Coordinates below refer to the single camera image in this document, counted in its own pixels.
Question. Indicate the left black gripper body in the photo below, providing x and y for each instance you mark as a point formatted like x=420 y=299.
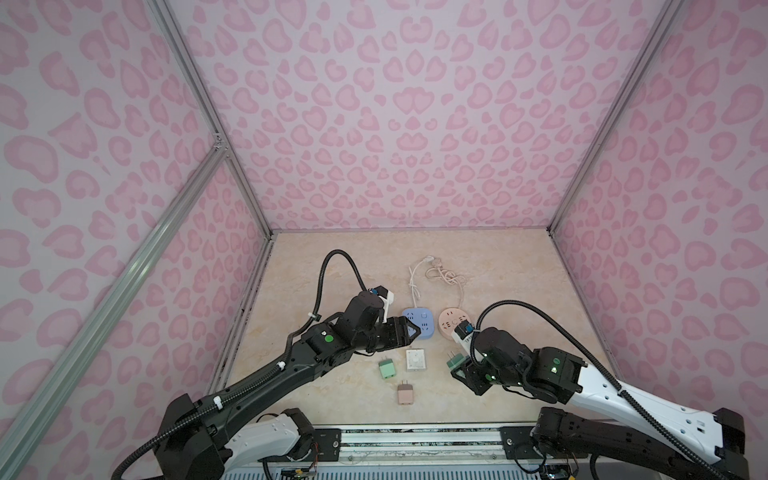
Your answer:
x=375 y=342

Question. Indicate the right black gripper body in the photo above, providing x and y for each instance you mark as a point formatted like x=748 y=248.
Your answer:
x=471 y=372

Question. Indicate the pink plug adapter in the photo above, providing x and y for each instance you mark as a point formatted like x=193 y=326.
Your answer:
x=405 y=394

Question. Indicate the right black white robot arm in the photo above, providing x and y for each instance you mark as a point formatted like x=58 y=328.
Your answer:
x=588 y=411

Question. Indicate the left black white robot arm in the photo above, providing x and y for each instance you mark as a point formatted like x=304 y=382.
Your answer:
x=193 y=441

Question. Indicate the white square plug adapter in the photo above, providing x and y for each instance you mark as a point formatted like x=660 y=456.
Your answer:
x=416 y=360

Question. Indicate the light green plug adapter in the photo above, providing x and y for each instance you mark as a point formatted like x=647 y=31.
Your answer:
x=387 y=369

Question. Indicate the blue square power strip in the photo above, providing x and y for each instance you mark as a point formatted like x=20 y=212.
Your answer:
x=423 y=318

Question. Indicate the pink round power strip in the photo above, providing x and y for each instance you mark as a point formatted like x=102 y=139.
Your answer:
x=449 y=319

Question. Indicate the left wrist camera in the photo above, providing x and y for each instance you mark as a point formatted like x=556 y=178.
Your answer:
x=385 y=295

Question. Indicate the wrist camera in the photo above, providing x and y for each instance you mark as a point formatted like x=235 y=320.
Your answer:
x=463 y=334
x=385 y=295

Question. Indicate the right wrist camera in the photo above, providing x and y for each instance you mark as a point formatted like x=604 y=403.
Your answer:
x=463 y=334

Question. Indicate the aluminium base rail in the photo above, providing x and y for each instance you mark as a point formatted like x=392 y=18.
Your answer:
x=423 y=451

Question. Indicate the diagonal aluminium frame bar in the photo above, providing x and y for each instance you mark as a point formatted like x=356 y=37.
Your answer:
x=40 y=412

